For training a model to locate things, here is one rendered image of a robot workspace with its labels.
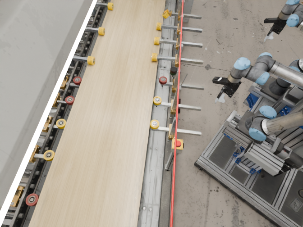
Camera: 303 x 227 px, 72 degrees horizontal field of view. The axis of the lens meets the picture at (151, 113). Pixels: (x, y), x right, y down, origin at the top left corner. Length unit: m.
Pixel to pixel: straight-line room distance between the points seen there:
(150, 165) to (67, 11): 1.78
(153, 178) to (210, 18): 3.51
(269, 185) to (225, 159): 0.51
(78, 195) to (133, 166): 0.43
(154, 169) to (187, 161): 0.82
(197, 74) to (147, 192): 2.14
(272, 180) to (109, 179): 1.82
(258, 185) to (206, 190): 0.54
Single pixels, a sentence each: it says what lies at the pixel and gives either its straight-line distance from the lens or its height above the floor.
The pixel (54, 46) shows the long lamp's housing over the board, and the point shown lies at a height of 2.35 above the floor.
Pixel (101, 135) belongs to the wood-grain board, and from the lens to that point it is 1.77.
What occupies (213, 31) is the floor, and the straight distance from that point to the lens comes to 4.33.
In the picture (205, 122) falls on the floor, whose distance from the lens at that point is 2.97.
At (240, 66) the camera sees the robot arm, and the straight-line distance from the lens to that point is 1.27.
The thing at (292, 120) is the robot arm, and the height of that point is 1.46.
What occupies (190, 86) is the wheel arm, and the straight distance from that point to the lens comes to 2.13.
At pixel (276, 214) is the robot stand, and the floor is 0.23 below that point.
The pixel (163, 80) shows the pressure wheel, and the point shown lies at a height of 0.90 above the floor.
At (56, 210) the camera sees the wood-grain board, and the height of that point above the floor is 0.90.
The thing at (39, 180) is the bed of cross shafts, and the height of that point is 0.71.
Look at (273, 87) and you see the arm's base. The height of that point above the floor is 1.07.
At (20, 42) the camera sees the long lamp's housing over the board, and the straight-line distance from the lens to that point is 0.19.
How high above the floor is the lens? 2.48
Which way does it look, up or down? 59 degrees down
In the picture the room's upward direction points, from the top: 6 degrees clockwise
